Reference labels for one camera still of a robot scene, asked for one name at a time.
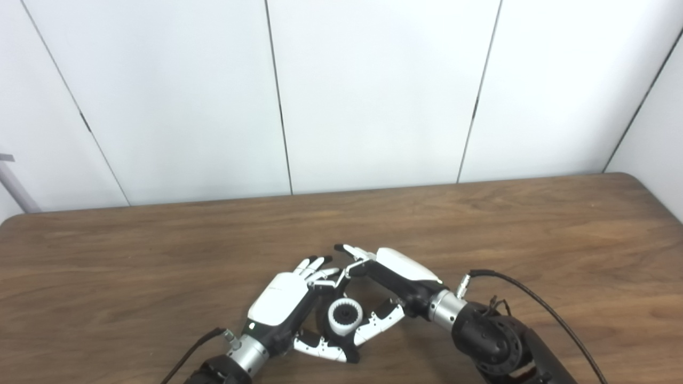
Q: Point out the grey wall corner post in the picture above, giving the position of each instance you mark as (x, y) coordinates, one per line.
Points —
(18, 192)

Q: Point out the round black plastic part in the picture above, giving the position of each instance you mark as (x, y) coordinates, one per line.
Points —
(345, 316)

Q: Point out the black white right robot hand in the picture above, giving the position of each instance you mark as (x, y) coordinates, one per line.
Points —
(408, 266)

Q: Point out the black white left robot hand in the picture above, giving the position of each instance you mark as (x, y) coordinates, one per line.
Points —
(280, 298)

